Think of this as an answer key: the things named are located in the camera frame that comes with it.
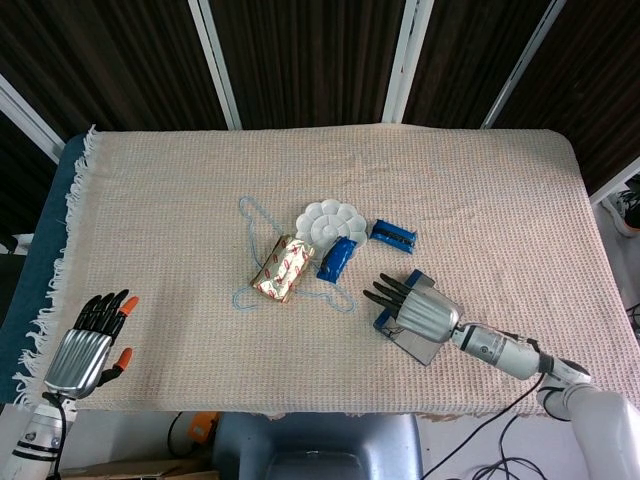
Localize blue snack packet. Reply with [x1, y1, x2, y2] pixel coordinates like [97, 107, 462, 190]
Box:
[316, 236, 359, 285]
[368, 218, 418, 255]

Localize white partition frame post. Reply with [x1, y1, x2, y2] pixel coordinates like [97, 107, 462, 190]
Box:
[0, 73, 66, 164]
[382, 0, 434, 124]
[188, 0, 242, 130]
[480, 0, 569, 129]
[589, 157, 640, 205]

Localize grey blue-edged pouch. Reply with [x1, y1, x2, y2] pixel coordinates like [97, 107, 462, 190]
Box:
[372, 268, 466, 366]

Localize black floor cables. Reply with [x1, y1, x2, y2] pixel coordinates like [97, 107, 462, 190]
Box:
[424, 372, 576, 480]

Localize brown cardboard box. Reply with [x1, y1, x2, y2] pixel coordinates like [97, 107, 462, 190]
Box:
[54, 457, 221, 480]

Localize orange device on floor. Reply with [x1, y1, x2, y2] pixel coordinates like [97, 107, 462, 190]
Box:
[189, 412, 221, 444]

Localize grey blue chair seat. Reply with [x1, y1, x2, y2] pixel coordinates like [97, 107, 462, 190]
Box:
[212, 412, 425, 480]

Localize white flower paint palette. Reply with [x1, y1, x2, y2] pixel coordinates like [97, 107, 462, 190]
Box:
[294, 198, 370, 251]

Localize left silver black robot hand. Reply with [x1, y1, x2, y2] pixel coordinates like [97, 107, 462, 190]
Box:
[43, 288, 140, 400]

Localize white black sneaker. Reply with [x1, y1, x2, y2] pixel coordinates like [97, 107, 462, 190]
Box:
[607, 187, 640, 236]

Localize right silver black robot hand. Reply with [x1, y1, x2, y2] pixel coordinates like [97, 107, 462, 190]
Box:
[363, 273, 466, 344]

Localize gold foil red print package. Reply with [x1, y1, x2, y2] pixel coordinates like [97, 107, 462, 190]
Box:
[249, 233, 316, 305]

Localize beige waffle fringed blanket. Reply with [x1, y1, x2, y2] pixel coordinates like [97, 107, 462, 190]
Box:
[12, 123, 640, 420]

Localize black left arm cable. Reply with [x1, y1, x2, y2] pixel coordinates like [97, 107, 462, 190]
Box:
[42, 392, 69, 480]

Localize light blue wire hanger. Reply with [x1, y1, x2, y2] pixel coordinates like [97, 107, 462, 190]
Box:
[231, 195, 357, 315]

